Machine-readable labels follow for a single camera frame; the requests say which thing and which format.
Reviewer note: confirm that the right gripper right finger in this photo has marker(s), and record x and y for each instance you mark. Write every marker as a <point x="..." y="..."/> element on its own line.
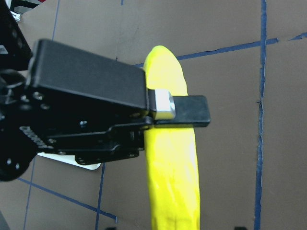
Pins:
<point x="240" y="228"/>

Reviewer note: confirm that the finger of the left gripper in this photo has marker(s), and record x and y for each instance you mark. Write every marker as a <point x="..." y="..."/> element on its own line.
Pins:
<point x="168" y="110"/>

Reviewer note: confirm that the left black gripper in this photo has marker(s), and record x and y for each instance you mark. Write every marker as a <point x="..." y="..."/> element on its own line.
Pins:
<point x="62" y="100"/>

